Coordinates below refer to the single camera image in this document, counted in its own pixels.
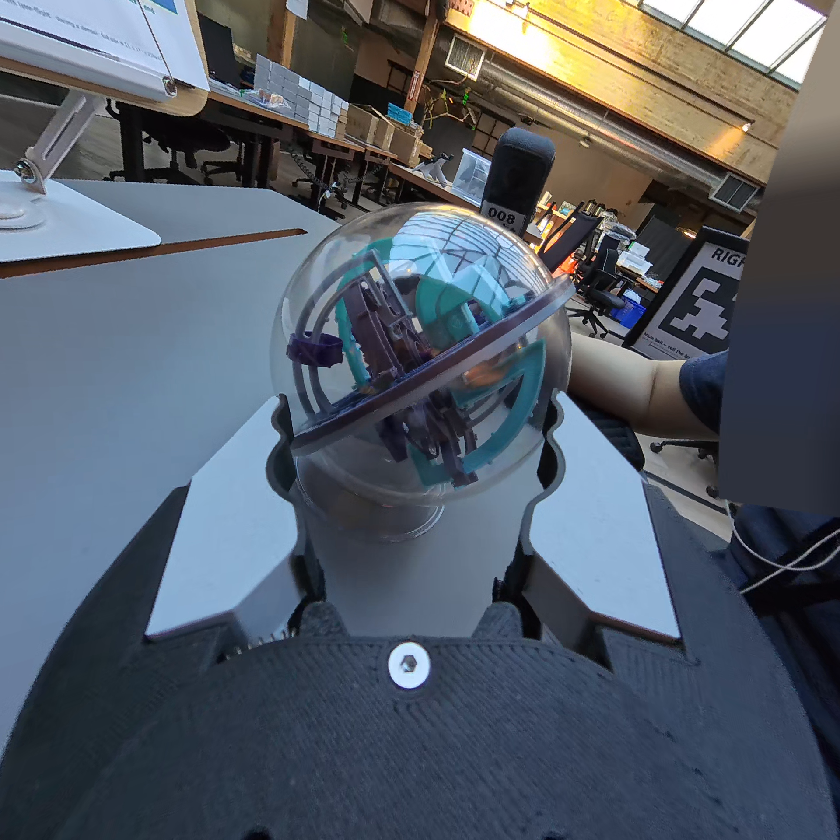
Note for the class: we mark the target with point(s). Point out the printed instruction sheet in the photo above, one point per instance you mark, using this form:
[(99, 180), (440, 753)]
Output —
[(98, 33)]

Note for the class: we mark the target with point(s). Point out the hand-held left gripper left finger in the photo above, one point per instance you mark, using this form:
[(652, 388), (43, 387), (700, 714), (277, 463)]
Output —
[(216, 544)]

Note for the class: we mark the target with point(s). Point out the silver ventilation duct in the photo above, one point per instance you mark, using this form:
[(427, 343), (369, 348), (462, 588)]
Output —
[(590, 121)]

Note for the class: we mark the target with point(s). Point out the clear plastic ball stand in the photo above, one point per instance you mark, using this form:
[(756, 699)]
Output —
[(394, 525)]

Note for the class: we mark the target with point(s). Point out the person's blue jeans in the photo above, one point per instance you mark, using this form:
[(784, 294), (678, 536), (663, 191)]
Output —
[(807, 630)]

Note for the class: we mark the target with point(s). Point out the white document stand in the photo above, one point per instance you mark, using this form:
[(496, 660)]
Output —
[(79, 223)]

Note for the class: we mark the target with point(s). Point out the clear plastic storage box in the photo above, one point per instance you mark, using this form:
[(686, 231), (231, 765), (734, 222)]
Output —
[(476, 172)]

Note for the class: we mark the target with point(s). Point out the person's right forearm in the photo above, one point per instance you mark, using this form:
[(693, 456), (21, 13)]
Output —
[(630, 387)]

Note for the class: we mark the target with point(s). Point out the wooden edged office desk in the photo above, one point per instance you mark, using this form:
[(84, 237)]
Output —
[(453, 193), (275, 118)]

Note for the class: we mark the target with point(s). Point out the cardboard box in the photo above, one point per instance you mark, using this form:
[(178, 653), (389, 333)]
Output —
[(367, 124), (405, 145)]

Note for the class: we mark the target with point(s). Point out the white plastic part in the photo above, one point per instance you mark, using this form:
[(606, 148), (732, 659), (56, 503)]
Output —
[(433, 167)]

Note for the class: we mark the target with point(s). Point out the stack of grey boxes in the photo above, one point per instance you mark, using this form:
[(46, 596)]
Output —
[(295, 98)]

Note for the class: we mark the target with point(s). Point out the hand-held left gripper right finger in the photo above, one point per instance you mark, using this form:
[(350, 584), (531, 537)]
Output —
[(604, 551)]

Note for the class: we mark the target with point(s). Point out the clear plastic maze ball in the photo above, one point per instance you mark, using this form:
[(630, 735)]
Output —
[(420, 354)]

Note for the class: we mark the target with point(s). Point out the white printed sign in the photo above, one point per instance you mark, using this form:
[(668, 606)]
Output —
[(709, 308)]

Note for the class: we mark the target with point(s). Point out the white wall vent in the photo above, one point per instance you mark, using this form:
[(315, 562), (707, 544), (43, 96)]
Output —
[(466, 58), (735, 191)]

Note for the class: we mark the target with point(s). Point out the blue plastic bin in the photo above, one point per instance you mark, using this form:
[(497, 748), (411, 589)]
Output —
[(631, 313)]

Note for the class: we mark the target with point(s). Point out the person's dark blue shirt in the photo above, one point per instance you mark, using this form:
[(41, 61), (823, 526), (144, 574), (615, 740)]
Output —
[(705, 394)]

